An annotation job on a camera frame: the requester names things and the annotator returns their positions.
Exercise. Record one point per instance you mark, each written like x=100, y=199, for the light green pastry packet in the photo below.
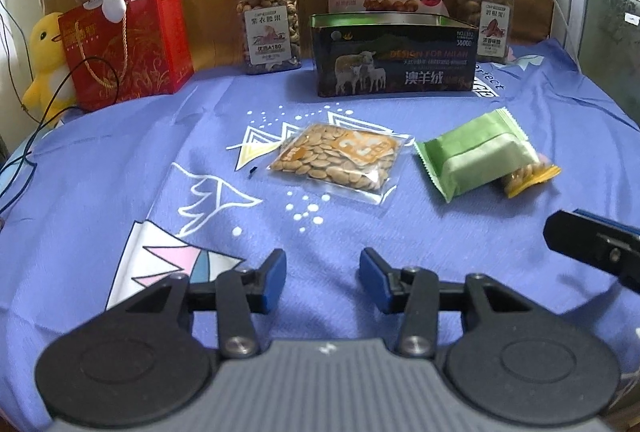
x=475, y=156

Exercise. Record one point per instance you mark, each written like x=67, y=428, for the pecan nut jar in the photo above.
x=492, y=1

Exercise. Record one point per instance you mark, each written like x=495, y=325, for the clear seed packet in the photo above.
x=330, y=156

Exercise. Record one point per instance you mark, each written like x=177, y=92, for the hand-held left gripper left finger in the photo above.
x=272, y=284

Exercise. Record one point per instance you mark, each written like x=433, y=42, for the blue printed blanket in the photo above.
x=100, y=151

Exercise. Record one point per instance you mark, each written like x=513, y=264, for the black tin box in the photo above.
x=400, y=61

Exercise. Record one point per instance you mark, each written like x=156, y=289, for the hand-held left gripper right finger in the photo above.
x=372, y=284

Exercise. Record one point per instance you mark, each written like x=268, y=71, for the cashew nut jar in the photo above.
x=270, y=11

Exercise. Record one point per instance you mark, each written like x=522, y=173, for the yellow duck plush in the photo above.
x=47, y=46

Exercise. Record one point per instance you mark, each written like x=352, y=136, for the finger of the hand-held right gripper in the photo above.
x=590, y=242

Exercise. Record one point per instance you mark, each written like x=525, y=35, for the yellow peanut packet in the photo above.
x=530, y=177

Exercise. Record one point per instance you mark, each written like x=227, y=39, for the red gift box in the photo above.
x=150, y=41

